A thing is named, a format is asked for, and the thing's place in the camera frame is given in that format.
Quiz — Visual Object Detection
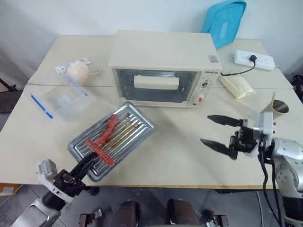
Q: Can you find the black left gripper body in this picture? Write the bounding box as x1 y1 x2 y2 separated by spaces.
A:
53 169 86 197

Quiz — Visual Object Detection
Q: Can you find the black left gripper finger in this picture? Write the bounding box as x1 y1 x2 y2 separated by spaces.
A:
70 154 95 177
77 156 98 182

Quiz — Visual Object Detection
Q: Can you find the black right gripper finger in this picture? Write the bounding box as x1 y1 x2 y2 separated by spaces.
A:
206 114 244 127
200 138 239 161

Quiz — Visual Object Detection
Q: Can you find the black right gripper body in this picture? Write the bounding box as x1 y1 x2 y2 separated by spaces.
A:
228 126 258 152

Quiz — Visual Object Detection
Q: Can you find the silver ribbed metal baking tray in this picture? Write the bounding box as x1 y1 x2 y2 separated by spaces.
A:
67 102 156 183

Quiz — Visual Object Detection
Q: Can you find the short red sausage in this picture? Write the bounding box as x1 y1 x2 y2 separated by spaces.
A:
85 139 115 166

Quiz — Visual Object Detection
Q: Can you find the long red sausage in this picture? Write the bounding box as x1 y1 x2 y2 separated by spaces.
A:
96 115 119 146

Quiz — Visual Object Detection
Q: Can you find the cream white toaster oven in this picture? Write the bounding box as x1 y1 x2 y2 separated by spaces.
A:
108 30 223 109

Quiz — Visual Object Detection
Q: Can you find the cream folded cloth pack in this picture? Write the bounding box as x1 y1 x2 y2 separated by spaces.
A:
218 75 257 100

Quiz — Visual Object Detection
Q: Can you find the beige paper cone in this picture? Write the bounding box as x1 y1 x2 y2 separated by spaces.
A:
260 91 277 114

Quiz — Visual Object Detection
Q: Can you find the paper cup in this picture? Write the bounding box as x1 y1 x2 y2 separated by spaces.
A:
272 99 290 122

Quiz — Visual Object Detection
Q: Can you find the orange cardboard box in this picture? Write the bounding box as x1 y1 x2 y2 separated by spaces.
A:
0 183 22 197

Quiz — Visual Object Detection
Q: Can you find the dark rounded shape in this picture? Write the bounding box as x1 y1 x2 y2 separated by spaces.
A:
110 200 141 227
166 198 200 227

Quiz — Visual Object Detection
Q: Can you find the clear zip bag blue seal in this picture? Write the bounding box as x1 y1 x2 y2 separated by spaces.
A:
62 73 89 97
40 84 87 122

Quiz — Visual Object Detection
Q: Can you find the blue plastic zip strip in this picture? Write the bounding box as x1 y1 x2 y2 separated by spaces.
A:
30 94 54 120

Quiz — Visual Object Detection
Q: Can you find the white power strip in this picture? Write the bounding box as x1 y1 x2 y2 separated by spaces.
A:
232 49 276 72

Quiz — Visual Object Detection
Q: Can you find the black object beside table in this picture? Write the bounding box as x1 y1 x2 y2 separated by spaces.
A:
290 74 303 103

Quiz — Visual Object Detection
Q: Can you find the peach bath sponge ball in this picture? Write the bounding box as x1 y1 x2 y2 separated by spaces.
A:
66 60 91 84

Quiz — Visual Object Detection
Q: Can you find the clear sponge packaging with label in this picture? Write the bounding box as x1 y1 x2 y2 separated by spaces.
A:
54 57 92 77

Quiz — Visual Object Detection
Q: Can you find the light blue fabric bag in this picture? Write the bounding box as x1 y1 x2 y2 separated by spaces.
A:
201 0 248 50

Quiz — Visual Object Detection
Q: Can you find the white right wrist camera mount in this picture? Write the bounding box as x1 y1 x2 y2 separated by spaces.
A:
243 112 276 158

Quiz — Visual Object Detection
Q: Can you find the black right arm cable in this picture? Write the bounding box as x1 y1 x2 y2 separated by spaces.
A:
258 134 286 227

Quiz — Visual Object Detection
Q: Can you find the brown metal floor bracket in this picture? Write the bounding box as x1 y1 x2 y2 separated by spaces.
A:
80 207 103 227

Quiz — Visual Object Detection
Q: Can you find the white floor cable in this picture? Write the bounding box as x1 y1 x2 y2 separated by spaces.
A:
256 190 269 227

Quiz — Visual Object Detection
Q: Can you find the black plug with cable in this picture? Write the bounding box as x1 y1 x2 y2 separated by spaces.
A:
221 54 259 77

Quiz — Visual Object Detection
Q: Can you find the glass oven door with handle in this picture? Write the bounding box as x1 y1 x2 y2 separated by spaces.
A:
112 68 202 105

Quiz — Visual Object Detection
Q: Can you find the grey metal floor bracket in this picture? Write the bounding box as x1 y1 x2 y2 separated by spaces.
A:
205 212 228 227

